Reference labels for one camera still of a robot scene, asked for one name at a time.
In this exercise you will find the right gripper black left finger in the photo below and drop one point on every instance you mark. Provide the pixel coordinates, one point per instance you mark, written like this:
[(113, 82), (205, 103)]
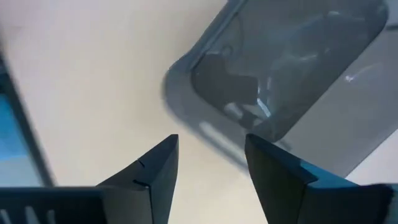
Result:
[(140, 202)]

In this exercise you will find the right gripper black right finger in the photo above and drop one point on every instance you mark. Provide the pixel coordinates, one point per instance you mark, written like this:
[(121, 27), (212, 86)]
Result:
[(295, 199)]

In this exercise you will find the black table edge rail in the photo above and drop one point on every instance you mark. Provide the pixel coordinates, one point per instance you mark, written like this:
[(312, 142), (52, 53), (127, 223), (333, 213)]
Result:
[(24, 130)]

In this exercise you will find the grey plastic basket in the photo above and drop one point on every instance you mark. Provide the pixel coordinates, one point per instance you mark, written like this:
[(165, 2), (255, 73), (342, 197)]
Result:
[(217, 77)]

